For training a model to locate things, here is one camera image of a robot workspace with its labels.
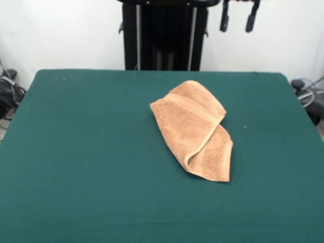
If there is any dark green table cloth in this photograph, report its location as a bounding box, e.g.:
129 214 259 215
0 68 324 243

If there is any black electronics box with cables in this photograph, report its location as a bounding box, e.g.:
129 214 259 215
0 69 27 119

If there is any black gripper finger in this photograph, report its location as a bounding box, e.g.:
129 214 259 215
219 0 230 33
245 0 260 33

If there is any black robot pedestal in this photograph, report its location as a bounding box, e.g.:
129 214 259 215
116 0 219 71

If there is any tan terry towel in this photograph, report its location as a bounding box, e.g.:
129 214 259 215
149 80 234 183

